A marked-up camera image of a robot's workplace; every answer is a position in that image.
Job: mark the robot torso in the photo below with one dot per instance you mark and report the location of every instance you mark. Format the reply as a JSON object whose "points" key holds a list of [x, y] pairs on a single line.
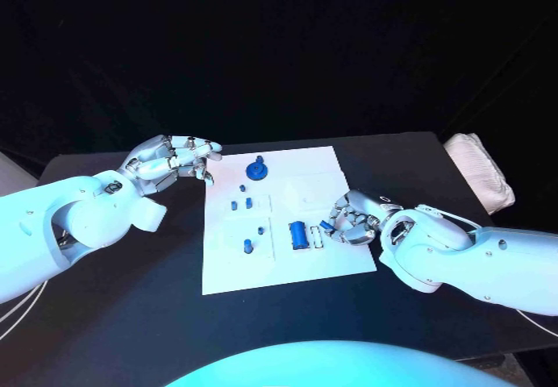
{"points": [[339, 369]]}

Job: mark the white task board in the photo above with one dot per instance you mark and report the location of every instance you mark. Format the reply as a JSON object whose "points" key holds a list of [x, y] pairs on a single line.
{"points": [[261, 272]]}

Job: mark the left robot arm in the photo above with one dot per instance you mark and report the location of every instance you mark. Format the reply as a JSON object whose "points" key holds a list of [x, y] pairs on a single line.
{"points": [[43, 229]]}

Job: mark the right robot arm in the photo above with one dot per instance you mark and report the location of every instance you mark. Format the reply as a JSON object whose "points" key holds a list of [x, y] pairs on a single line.
{"points": [[478, 266]]}

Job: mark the blue gear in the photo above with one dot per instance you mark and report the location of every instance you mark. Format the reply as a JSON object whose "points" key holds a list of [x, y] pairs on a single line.
{"points": [[256, 171]]}

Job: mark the white folded cloth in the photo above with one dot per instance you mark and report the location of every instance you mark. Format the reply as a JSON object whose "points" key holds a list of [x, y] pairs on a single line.
{"points": [[478, 172]]}

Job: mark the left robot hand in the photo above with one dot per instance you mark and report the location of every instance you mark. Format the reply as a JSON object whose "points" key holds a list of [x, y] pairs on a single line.
{"points": [[174, 157]]}

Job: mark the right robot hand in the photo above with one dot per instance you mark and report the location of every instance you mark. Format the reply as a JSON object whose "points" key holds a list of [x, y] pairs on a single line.
{"points": [[362, 208]]}

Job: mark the blue long cylinder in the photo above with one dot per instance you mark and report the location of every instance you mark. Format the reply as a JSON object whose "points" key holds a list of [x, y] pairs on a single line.
{"points": [[298, 235]]}

